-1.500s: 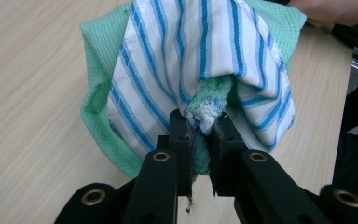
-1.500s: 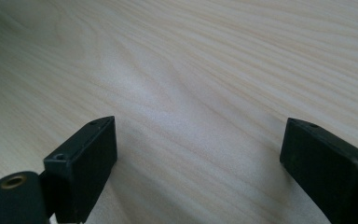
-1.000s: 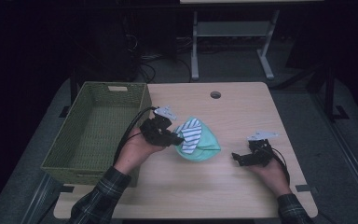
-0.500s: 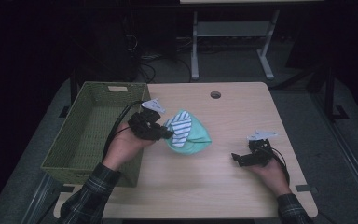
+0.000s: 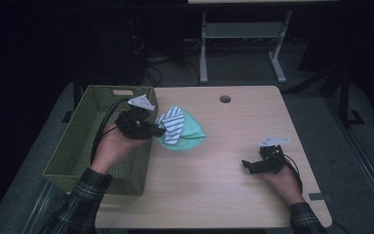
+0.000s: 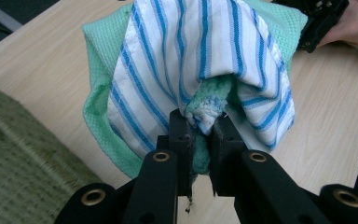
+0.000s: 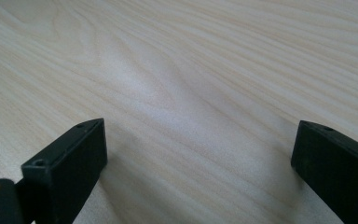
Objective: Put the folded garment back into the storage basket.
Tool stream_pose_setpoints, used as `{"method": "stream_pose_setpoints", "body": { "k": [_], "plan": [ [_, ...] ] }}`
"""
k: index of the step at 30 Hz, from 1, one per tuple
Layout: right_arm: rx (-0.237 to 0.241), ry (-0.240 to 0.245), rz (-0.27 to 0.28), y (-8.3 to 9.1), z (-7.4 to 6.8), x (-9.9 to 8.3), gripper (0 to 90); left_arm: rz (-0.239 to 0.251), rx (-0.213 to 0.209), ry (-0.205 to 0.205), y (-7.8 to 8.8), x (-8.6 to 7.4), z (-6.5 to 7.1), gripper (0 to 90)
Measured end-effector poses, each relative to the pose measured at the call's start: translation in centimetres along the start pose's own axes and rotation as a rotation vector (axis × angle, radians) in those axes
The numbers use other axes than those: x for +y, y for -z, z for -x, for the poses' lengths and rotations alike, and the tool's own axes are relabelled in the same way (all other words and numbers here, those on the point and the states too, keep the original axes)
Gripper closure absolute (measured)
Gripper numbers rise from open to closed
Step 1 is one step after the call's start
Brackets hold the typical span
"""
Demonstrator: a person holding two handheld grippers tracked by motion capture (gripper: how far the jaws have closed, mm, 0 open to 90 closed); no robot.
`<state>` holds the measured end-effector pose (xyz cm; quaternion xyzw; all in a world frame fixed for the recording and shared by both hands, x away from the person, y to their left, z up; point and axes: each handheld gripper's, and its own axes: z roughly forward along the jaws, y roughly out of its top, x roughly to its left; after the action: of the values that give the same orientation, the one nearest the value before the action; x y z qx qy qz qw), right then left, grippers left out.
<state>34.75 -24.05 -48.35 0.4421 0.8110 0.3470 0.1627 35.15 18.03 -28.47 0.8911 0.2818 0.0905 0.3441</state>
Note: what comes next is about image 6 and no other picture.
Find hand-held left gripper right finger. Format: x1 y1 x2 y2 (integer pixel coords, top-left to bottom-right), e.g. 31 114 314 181
209 116 250 197

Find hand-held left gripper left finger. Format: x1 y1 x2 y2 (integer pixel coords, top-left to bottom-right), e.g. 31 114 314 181
157 108 197 198

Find green cloth with striped lining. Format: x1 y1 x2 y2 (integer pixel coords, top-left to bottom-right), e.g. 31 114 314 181
81 0 309 185

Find green woven basket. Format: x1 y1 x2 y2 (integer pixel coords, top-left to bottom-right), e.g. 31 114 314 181
0 81 103 224

